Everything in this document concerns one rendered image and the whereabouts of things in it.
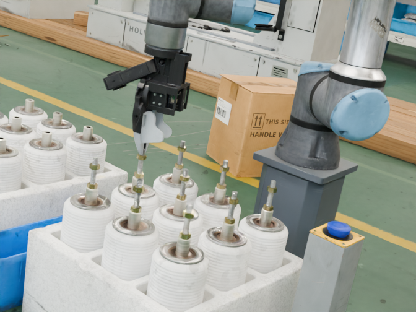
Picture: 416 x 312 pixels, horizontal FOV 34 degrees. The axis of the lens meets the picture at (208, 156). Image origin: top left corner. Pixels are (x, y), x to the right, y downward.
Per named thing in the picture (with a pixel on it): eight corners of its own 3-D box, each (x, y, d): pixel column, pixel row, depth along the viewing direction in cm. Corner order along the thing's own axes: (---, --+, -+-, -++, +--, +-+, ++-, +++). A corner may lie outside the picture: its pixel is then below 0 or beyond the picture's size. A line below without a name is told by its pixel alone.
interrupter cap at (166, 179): (168, 173, 148) (169, 170, 148) (199, 183, 145) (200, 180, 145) (152, 182, 141) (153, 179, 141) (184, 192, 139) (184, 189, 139)
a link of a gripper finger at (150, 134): (157, 163, 128) (164, 116, 125) (129, 156, 129) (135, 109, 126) (163, 160, 130) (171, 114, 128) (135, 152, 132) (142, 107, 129)
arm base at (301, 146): (294, 143, 168) (303, 106, 165) (349, 163, 160) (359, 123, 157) (262, 153, 156) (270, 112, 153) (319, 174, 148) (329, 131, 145)
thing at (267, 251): (277, 320, 132) (295, 236, 126) (229, 317, 130) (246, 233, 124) (265, 294, 141) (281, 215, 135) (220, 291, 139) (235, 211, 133)
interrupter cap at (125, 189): (112, 195, 131) (113, 192, 131) (122, 182, 138) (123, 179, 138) (150, 203, 131) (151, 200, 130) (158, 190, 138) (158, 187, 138)
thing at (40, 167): (44, 206, 164) (51, 136, 158) (69, 221, 158) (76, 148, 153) (10, 214, 157) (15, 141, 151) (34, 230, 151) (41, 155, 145)
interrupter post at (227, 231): (218, 235, 122) (221, 218, 121) (231, 236, 122) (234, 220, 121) (220, 241, 119) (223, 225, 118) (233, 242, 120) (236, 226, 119)
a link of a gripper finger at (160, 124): (165, 158, 131) (171, 113, 128) (137, 151, 133) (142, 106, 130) (171, 154, 134) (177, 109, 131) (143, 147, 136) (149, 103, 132)
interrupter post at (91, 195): (81, 202, 126) (83, 185, 125) (93, 200, 127) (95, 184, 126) (86, 207, 124) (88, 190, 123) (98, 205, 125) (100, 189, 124)
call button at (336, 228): (332, 229, 117) (335, 218, 116) (353, 238, 115) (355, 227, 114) (320, 234, 114) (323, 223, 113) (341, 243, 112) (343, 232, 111)
